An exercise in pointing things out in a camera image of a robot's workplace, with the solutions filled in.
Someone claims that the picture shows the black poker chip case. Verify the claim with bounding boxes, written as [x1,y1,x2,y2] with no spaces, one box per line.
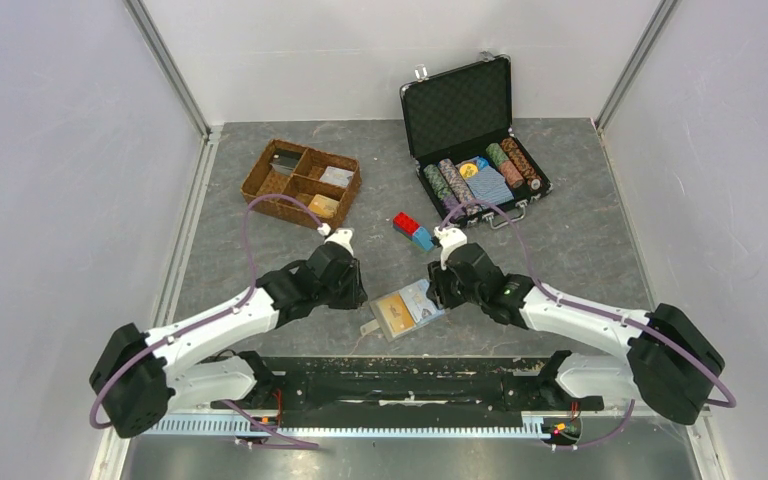
[399,52,553,218]

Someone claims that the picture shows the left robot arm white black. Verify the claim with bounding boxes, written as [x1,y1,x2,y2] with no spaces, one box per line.
[89,229,367,438]

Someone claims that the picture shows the gold cards in basket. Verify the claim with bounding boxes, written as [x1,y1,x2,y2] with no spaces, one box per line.
[308,194,340,218]

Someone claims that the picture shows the silver VIP cards stack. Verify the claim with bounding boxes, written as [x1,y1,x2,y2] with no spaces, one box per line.
[319,166,354,189]

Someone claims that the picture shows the red toy brick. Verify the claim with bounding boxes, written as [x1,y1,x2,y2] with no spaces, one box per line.
[392,212,420,238]

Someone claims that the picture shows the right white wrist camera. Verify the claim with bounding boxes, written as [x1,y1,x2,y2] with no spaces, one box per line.
[433,226,468,270]

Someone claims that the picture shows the brown poker chip row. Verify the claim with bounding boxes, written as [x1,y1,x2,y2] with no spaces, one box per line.
[500,137,543,192]

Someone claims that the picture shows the purple poker chip row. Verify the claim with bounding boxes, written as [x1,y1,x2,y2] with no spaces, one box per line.
[434,159,482,216]

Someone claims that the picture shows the green poker chip row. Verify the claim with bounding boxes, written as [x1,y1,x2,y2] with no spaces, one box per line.
[422,164,465,225]

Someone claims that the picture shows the green pink chip row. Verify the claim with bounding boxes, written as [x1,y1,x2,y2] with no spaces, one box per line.
[486,143,524,189]

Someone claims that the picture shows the black cards in basket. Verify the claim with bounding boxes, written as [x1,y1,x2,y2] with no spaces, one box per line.
[270,149,303,176]

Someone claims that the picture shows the gold credit card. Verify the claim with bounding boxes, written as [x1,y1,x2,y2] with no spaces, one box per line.
[372,293,416,337]

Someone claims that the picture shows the blue toy brick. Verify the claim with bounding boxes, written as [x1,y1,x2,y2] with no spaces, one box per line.
[411,226,436,252]

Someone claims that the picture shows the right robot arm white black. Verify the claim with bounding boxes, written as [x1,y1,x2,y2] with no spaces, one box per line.
[427,243,736,425]

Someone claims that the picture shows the brown wicker divided basket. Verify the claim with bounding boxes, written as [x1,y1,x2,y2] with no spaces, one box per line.
[240,139,362,229]

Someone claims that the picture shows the blue playing card deck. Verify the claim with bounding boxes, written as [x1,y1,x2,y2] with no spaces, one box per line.
[465,166,514,205]

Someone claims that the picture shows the yellow dealer button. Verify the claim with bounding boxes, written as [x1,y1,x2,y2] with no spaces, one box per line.
[458,161,480,180]

